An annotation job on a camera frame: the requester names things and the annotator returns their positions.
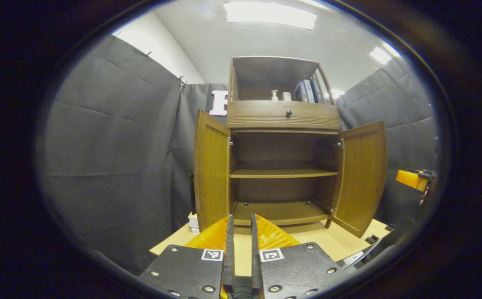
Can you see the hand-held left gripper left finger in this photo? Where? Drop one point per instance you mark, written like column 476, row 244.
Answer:
column 229, row 270

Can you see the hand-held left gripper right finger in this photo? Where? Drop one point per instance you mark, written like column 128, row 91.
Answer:
column 255, row 270

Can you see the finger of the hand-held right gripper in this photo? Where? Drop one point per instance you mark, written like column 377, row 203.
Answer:
column 411, row 179

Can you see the wooden cabinet door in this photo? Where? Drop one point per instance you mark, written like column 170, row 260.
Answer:
column 361, row 178
column 211, row 174

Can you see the wooden double-door shoe cabinet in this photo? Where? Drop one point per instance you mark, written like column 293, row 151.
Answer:
column 278, row 191

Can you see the small black block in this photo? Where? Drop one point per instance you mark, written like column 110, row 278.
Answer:
column 390, row 227
column 372, row 239

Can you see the thin grey book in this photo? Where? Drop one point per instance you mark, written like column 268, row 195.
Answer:
column 194, row 225

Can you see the wooden inner shelf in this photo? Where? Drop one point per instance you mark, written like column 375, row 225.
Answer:
column 282, row 173

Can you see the small ceiling light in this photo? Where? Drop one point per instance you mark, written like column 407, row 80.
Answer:
column 380, row 55

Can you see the small white box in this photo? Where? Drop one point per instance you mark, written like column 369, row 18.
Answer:
column 286, row 96

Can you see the wooden drawer with dark knob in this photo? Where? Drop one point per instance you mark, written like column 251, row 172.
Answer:
column 257, row 114

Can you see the small white bottle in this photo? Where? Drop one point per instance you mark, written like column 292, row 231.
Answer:
column 274, row 96

